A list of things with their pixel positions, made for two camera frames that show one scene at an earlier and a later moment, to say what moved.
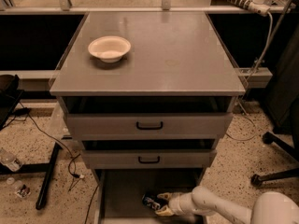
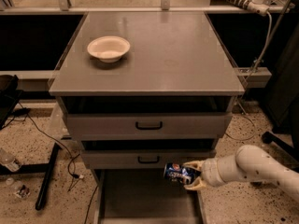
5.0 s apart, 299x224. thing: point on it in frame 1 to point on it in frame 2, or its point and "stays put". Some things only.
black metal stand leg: (33, 168) stays put
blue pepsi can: (149, 202) to (178, 174)
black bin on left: (9, 96) stays put
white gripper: (177, 204) to (209, 172)
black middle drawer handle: (149, 161) stays put
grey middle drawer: (149, 153) stays put
